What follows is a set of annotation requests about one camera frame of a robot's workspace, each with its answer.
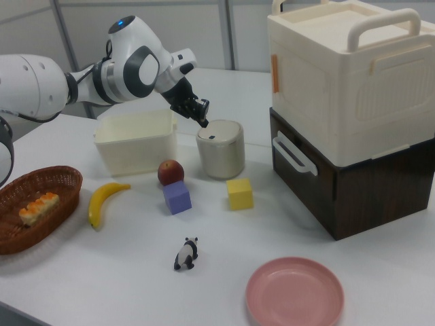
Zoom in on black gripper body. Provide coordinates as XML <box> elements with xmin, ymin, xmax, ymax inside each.
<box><xmin>161</xmin><ymin>77</ymin><xmax>198</xmax><ymax>119</ymax></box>

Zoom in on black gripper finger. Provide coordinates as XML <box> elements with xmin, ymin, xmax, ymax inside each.
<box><xmin>196</xmin><ymin>98</ymin><xmax>210</xmax><ymax>129</ymax></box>
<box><xmin>186</xmin><ymin>98</ymin><xmax>202</xmax><ymax>125</ymax></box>

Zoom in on small beige lidded trash can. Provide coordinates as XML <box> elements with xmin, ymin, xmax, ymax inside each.
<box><xmin>195</xmin><ymin>119</ymin><xmax>245</xmax><ymax>180</ymax></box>

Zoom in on red apple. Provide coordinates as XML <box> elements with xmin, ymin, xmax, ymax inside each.
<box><xmin>157</xmin><ymin>159</ymin><xmax>186</xmax><ymax>187</ymax></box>

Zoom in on cream plastic storage bin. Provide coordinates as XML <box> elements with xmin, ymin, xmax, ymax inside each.
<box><xmin>93</xmin><ymin>108</ymin><xmax>180</xmax><ymax>177</ymax></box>

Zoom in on orange box latch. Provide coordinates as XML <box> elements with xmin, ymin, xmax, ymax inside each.
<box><xmin>271</xmin><ymin>54</ymin><xmax>281</xmax><ymax>93</ymax></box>

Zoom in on purple foam cube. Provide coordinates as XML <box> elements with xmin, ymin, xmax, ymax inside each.
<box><xmin>162</xmin><ymin>181</ymin><xmax>193</xmax><ymax>216</ymax></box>

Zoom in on yellow foam cube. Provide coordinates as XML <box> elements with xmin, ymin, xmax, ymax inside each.
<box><xmin>226</xmin><ymin>177</ymin><xmax>255</xmax><ymax>211</ymax></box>

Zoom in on yellow banana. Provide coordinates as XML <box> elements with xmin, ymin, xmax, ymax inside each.
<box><xmin>88</xmin><ymin>182</ymin><xmax>132</xmax><ymax>231</ymax></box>

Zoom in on small panda figurine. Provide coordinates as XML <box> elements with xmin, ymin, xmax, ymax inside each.
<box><xmin>173</xmin><ymin>236</ymin><xmax>200</xmax><ymax>272</ymax></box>

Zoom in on brown wicker basket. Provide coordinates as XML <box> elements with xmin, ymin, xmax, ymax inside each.
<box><xmin>0</xmin><ymin>165</ymin><xmax>84</xmax><ymax>256</ymax></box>

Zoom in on toy cake with orange topping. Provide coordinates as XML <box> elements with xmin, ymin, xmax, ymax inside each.
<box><xmin>18</xmin><ymin>192</ymin><xmax>60</xmax><ymax>228</ymax></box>

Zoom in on dark wooden drawer box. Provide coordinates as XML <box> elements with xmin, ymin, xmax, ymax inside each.
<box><xmin>269</xmin><ymin>107</ymin><xmax>435</xmax><ymax>242</ymax></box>

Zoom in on pink plate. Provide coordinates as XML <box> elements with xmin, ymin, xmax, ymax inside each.
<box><xmin>245</xmin><ymin>257</ymin><xmax>345</xmax><ymax>326</ymax></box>

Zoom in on grey partition post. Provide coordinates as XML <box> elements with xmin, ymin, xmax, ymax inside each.
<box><xmin>222</xmin><ymin>0</ymin><xmax>238</xmax><ymax>71</ymax></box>

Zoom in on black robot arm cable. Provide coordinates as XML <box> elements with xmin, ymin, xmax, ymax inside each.
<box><xmin>72</xmin><ymin>39</ymin><xmax>115</xmax><ymax>83</ymax></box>

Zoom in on white drawer handle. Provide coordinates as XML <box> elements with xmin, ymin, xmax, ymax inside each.
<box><xmin>272</xmin><ymin>130</ymin><xmax>319</xmax><ymax>177</ymax></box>

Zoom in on cream plastic box with handles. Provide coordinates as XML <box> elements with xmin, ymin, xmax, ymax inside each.
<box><xmin>266</xmin><ymin>0</ymin><xmax>435</xmax><ymax>167</ymax></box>

